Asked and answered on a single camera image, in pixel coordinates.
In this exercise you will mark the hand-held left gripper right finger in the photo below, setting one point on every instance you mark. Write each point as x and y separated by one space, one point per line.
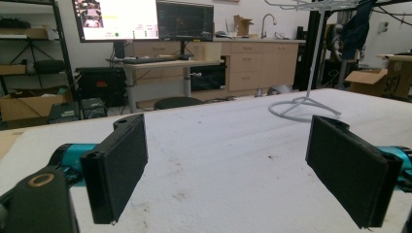
350 168

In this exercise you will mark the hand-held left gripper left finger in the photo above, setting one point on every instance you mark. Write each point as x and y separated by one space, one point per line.
116 165

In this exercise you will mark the black computer tower with sticker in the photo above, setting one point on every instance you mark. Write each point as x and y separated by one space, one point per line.
64 112

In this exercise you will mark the black equipment case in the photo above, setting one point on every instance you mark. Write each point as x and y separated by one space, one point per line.
100 85

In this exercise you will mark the black round stool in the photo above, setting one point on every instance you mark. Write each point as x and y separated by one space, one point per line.
177 102

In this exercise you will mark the printed cardboard box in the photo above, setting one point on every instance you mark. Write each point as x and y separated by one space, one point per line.
385 81

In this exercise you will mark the large flat cardboard box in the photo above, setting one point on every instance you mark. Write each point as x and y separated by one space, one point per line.
29 108

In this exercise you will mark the beige standing desk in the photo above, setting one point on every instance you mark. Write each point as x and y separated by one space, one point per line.
162 66

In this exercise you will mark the black keyboard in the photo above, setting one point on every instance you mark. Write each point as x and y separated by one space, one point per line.
149 60

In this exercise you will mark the black metal shelf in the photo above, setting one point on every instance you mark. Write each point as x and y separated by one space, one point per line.
63 48

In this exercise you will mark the beige cabinet with drawers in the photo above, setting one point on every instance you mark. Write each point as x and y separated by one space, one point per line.
256 64

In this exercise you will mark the beige bin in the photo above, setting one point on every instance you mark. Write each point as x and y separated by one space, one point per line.
207 51

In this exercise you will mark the bright computer monitor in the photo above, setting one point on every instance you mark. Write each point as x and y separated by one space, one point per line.
116 19

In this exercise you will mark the dark computer monitor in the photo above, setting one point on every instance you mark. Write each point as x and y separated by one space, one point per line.
184 21

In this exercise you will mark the metal faucet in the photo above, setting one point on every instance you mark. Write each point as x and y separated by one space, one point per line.
267 24

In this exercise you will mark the open cardboard box on counter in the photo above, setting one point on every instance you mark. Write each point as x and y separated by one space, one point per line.
242 26

